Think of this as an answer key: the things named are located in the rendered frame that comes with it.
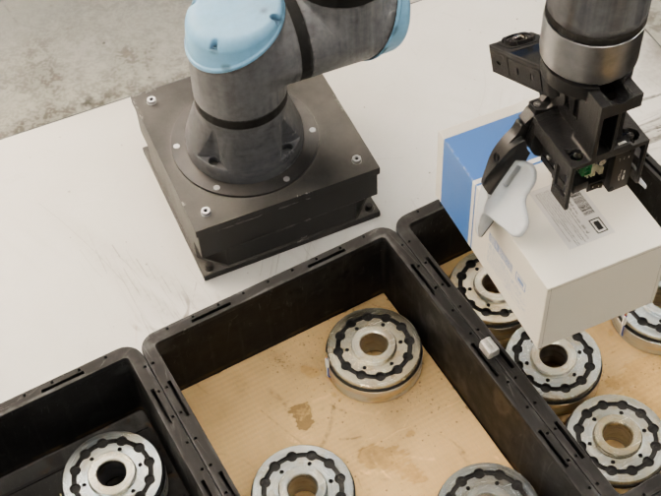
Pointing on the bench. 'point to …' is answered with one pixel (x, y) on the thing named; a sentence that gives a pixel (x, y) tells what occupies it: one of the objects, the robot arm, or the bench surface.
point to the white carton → (551, 238)
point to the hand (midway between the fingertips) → (546, 202)
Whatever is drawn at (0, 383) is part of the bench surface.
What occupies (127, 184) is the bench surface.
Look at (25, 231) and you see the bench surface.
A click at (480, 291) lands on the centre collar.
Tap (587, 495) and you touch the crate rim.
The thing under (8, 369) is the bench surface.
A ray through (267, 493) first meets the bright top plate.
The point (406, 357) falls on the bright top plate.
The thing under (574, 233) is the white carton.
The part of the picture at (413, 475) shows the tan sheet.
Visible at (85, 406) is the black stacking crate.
